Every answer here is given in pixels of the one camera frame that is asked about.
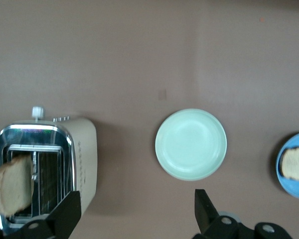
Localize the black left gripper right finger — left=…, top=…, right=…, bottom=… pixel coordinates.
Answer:
left=193, top=189, right=293, bottom=239

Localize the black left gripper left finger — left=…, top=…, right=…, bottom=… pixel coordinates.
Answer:
left=0, top=190, right=82, bottom=239

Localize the toasted bread slice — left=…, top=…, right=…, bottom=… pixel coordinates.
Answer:
left=281, top=146, right=299, bottom=181
left=0, top=154, right=35, bottom=218

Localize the pale green plate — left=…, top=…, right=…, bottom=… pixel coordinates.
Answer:
left=154, top=108, right=228, bottom=182

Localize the blue plate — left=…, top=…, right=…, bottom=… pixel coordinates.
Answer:
left=275, top=130, right=299, bottom=201

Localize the beige chrome toaster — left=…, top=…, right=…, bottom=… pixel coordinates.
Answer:
left=0, top=106, right=99, bottom=236

